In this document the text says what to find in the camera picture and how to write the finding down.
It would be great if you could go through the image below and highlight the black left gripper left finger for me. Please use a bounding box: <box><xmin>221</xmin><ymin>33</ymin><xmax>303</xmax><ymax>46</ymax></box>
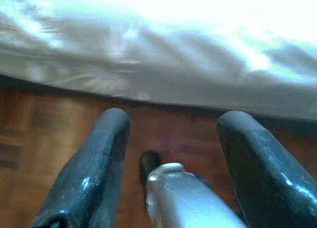
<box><xmin>31</xmin><ymin>107</ymin><xmax>131</xmax><ymax>228</ymax></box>

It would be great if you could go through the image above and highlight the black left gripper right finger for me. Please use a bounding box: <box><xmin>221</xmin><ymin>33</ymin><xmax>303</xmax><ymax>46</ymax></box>
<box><xmin>216</xmin><ymin>110</ymin><xmax>317</xmax><ymax>228</ymax></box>

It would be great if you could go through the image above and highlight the silver robot left leg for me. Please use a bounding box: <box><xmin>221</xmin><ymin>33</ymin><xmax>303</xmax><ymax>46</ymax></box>
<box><xmin>139</xmin><ymin>150</ymin><xmax>248</xmax><ymax>228</ymax></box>

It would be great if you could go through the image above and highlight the beige floral bed sheet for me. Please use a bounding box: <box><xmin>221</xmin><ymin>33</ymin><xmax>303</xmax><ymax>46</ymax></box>
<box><xmin>0</xmin><ymin>0</ymin><xmax>317</xmax><ymax>121</ymax></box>

